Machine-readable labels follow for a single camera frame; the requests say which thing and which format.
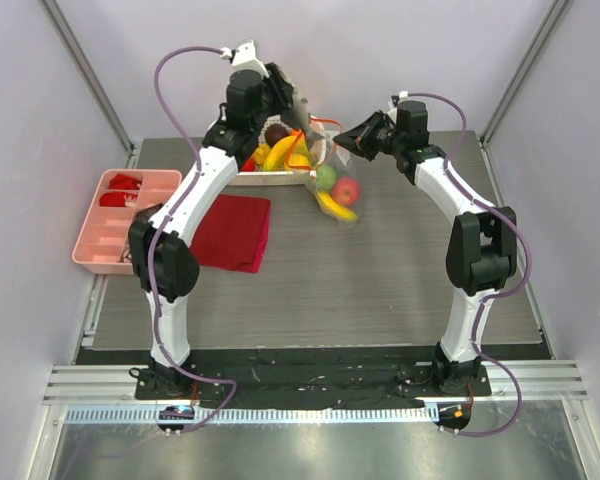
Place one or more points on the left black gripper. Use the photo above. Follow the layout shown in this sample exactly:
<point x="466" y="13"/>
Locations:
<point x="280" y="90"/>

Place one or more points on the dark purple fruit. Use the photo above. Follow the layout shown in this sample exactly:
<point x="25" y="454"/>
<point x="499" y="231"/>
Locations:
<point x="275" y="133"/>

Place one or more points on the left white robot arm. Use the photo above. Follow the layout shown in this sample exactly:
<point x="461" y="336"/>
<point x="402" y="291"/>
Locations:
<point x="160" y="246"/>

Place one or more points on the pink compartment tray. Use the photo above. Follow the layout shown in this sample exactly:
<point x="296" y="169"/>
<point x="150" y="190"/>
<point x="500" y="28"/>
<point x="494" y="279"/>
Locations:
<point x="102" y="244"/>

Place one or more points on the green round fruit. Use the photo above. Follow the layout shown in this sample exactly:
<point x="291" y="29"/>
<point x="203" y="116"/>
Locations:
<point x="326" y="177"/>

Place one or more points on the red apple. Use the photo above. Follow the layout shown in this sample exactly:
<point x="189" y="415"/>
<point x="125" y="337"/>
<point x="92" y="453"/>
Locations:
<point x="346" y="191"/>

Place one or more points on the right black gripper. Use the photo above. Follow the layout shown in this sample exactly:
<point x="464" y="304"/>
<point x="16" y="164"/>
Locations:
<point x="375" y="134"/>

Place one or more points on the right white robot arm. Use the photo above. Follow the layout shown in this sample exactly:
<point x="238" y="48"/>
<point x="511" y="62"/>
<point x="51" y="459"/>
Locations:
<point x="482" y="249"/>

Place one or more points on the red item in tray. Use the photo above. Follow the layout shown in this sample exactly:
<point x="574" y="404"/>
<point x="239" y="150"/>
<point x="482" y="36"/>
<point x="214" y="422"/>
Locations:
<point x="122" y="191"/>

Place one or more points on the white plastic fruit basket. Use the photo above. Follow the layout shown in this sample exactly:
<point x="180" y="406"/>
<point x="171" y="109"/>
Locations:
<point x="260" y="178"/>

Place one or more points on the red folded cloth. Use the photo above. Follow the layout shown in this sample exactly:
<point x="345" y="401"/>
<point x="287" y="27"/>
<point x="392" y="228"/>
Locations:
<point x="233" y="234"/>

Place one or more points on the white slotted cable duct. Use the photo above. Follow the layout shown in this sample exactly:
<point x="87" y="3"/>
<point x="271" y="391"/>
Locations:
<point x="172" y="415"/>

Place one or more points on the grey toy fish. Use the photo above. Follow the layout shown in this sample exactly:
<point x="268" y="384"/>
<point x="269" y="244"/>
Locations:
<point x="297" y="116"/>

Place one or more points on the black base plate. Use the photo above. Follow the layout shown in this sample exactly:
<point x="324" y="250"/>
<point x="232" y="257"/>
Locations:
<point x="347" y="378"/>

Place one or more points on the yellow banana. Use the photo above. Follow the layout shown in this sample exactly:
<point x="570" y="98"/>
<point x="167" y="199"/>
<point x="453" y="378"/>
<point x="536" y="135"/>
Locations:
<point x="280" y="150"/>
<point x="331" y="207"/>

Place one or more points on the clear zip top bag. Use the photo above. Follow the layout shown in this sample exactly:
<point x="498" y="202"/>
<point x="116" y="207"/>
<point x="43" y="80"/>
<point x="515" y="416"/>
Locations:
<point x="324" y="152"/>

